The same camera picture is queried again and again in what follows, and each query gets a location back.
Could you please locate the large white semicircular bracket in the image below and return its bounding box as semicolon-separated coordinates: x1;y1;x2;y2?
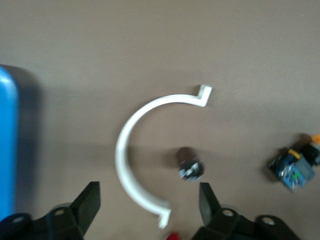
115;84;213;230

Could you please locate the orange push button switch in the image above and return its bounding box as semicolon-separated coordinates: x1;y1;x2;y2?
268;133;320;193

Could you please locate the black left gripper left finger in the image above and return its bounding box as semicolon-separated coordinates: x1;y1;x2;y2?
0;181;101;240

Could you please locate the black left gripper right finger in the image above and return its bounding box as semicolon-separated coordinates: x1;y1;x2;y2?
191;182;301;240

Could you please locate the red indicator light white body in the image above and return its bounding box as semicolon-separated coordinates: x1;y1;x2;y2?
164;231;182;240

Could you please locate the blue plastic tray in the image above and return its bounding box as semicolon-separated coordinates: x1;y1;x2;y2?
0;64;20;218

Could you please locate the black cylindrical capacitor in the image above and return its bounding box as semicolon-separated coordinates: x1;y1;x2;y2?
176;146;205;182

